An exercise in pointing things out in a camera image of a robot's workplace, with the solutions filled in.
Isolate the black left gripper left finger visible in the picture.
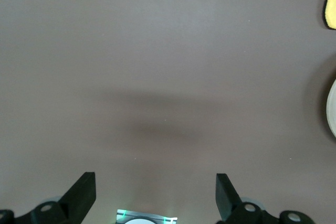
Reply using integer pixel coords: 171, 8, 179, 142
0, 171, 97, 224

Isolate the round pale wooden plate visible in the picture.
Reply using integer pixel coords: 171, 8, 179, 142
326, 78, 336, 140

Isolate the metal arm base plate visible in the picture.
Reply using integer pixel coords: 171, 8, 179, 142
116, 209, 179, 224

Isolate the yellow quilted oven mitt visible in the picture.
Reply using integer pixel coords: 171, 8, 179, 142
322, 0, 336, 30

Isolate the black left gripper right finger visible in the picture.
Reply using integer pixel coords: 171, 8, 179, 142
215, 173, 315, 224

